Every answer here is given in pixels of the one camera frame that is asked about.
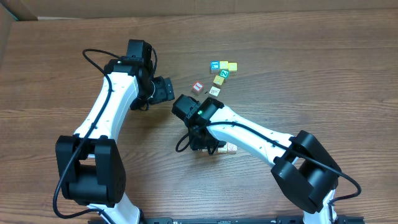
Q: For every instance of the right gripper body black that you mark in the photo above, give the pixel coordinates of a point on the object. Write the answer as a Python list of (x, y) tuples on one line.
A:
[(206, 140)]

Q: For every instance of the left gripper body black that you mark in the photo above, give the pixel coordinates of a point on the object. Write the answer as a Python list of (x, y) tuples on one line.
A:
[(161, 91)]

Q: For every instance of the white dotted wooden block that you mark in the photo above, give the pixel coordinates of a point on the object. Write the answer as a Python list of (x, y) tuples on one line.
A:
[(222, 150)]

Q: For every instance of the red Q letter block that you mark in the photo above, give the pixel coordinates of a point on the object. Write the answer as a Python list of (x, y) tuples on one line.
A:
[(231, 148)]

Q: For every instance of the red I letter block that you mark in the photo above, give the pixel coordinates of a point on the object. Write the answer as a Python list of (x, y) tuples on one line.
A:
[(197, 88)]

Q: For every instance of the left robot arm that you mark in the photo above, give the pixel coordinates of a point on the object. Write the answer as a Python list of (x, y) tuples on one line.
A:
[(92, 177)]

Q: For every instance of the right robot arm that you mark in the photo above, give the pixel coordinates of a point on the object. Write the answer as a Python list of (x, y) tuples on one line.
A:
[(305, 172)]

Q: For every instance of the white picture block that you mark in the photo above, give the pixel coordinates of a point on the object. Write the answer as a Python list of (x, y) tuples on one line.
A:
[(214, 91)]

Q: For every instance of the blue letter block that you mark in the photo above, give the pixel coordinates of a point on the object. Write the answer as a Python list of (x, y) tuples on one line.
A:
[(214, 66)]

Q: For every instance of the green Z letter block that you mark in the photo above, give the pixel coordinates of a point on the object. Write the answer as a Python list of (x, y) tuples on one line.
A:
[(224, 73)]

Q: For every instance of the pale yellow block top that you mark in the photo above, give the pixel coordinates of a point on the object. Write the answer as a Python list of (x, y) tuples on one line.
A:
[(224, 65)]

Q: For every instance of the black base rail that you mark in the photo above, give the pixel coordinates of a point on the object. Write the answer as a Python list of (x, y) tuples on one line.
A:
[(279, 220)]

